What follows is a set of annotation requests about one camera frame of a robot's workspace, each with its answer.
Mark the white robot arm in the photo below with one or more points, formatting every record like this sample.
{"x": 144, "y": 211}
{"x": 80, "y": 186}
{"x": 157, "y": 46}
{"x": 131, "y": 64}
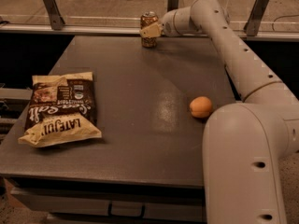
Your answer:
{"x": 242, "y": 142}

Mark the left metal railing bracket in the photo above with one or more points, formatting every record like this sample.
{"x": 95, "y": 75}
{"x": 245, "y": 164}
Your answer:
{"x": 56, "y": 20}

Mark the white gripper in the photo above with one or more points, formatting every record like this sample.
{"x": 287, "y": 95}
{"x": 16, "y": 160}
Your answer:
{"x": 168, "y": 24}

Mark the middle metal railing bracket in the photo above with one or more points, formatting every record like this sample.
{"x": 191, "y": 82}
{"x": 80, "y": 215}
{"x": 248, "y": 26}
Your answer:
{"x": 172, "y": 4}

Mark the orange soda can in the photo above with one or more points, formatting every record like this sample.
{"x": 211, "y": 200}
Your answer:
{"x": 148, "y": 24}

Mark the right metal railing bracket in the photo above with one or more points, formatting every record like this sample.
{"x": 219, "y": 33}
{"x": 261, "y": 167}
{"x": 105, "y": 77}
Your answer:
{"x": 252, "y": 26}

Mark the orange fruit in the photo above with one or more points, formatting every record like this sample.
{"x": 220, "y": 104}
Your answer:
{"x": 201, "y": 107}

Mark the grey drawer with handle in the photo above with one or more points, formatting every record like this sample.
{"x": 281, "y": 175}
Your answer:
{"x": 112, "y": 207}

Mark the metal railing bracket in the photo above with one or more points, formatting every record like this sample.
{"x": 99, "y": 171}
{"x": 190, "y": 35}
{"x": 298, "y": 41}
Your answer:
{"x": 252, "y": 26}
{"x": 56, "y": 20}
{"x": 172, "y": 4}

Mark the brown chip bag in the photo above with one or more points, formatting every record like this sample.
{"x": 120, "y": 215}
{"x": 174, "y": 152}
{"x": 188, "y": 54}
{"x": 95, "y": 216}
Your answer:
{"x": 61, "y": 110}

